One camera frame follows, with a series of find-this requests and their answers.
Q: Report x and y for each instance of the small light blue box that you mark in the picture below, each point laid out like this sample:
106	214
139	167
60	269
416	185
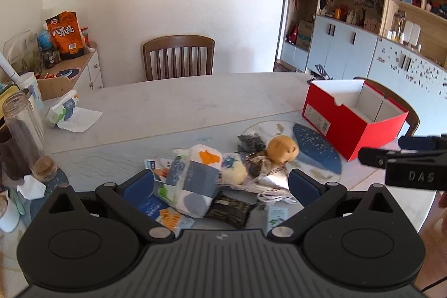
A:
275	216

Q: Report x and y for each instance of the red cardboard shoe box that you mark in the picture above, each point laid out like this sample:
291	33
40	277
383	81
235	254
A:
352	114

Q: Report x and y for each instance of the crumpled white tissue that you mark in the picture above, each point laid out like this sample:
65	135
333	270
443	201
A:
31	189

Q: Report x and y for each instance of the bag of black pieces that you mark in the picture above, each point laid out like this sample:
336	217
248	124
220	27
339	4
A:
250	144

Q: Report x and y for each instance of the white kettle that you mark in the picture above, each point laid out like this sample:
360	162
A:
25	81

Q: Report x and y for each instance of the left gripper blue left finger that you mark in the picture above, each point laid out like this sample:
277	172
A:
138	189

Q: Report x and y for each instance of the blue soda biscuit packet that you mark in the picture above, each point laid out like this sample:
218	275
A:
161	212

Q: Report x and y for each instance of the black snack packet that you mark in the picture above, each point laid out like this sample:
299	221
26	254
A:
230	210

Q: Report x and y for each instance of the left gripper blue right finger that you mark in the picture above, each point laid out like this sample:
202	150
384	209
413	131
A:
304	188

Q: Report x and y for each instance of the white side cabinet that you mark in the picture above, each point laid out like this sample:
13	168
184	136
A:
82	74

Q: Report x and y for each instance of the clear glass jar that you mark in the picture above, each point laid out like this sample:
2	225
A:
27	133

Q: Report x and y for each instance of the silver foil snack bag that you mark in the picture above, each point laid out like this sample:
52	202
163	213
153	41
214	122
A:
258	164

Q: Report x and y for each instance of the dark wooden chair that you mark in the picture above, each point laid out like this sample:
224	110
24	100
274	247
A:
178	56

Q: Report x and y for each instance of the blueberry bread packet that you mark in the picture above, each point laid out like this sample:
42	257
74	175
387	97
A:
233	171

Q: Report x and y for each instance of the white wall cabinet unit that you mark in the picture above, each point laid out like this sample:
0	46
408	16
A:
400	43

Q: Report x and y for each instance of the orange snack bag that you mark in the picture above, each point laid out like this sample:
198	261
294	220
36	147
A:
65	35

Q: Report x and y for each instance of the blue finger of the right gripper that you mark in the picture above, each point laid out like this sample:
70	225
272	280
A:
418	143
381	158

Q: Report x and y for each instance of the person right hand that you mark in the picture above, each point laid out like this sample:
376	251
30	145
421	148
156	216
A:
442	203

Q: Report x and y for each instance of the white chicken sausage packet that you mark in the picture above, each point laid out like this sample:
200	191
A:
159	166

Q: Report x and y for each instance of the light wooden chair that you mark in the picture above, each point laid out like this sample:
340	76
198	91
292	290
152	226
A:
412	118

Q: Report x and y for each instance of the grey phone stand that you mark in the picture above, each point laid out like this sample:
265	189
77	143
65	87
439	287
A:
320	74

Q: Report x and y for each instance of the tissue pack with paper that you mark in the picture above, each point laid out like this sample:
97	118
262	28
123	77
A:
67	115

